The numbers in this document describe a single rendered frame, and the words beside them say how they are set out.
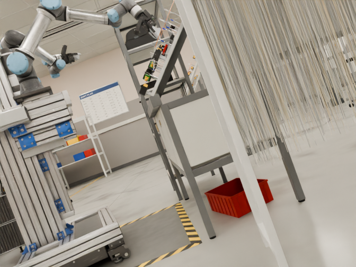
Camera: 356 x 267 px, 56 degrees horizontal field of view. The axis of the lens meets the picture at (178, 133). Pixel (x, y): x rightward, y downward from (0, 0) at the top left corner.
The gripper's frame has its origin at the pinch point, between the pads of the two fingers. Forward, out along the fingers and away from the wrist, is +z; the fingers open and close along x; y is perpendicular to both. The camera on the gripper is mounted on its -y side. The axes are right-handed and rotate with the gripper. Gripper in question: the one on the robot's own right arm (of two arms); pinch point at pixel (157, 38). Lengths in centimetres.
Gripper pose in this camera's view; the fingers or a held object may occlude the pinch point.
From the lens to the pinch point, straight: 222.8
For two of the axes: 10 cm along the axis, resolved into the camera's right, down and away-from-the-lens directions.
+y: 7.1, -6.5, 2.9
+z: 6.8, 7.3, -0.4
